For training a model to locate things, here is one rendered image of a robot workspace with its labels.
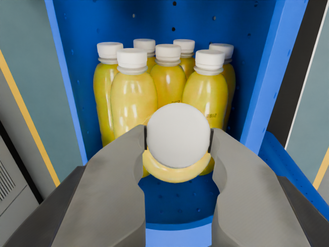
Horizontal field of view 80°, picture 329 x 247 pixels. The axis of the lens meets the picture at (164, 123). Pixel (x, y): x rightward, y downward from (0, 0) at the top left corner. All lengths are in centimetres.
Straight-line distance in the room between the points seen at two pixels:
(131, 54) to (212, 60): 10
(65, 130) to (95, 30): 156
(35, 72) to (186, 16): 146
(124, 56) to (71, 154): 180
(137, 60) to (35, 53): 147
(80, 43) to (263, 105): 26
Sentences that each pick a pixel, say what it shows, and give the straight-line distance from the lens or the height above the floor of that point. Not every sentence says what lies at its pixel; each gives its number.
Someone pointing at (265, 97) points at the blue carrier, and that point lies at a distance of 21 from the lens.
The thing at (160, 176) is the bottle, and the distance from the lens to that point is 16.
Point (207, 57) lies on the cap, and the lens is 27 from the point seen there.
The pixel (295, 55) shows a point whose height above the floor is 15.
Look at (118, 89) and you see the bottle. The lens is 27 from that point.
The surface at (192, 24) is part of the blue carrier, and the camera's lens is 42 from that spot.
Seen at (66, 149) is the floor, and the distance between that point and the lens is 200.
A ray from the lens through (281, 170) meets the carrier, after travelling 124.
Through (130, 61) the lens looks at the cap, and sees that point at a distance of 26.
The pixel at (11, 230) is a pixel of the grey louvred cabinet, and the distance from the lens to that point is 233.
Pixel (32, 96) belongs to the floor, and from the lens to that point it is 186.
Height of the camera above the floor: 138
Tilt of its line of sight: 60 degrees down
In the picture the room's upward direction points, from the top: 174 degrees counter-clockwise
